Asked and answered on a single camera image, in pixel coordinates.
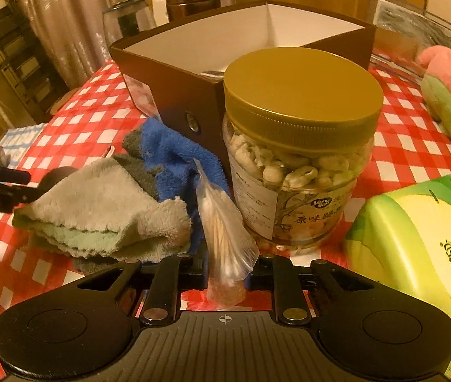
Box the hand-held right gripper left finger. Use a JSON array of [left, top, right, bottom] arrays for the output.
[[78, 252, 210, 324]]

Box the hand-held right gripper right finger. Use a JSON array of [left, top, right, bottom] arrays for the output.
[[247, 255, 373, 324]]

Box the clear bag of cotton swabs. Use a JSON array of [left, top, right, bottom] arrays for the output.
[[194, 159, 260, 311]]

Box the pale green fluffy towel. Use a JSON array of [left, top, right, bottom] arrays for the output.
[[12, 157, 192, 259]]

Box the blue and grey fluffy cloth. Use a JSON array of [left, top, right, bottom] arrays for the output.
[[122, 117, 234, 253]]

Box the brown cardboard box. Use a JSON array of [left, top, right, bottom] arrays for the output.
[[109, 0, 376, 172]]

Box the blue patterned blanket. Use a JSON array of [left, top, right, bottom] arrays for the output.
[[0, 123, 47, 243]]

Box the black folding rack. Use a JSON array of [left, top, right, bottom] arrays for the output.
[[0, 0, 69, 124]]

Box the green tissue pack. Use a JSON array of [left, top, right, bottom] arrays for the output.
[[343, 175, 451, 378]]

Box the patterned curtain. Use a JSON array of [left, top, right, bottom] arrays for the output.
[[9, 0, 170, 88]]

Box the gold-lidded nut jar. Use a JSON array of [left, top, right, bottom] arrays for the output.
[[222, 47, 384, 253]]

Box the red checkered tablecloth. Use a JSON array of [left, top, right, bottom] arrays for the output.
[[0, 48, 451, 378]]

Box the glass jar with dark lid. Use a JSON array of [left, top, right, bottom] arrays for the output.
[[102, 0, 156, 48]]

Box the framed picture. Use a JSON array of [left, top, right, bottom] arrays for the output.
[[369, 0, 451, 48]]

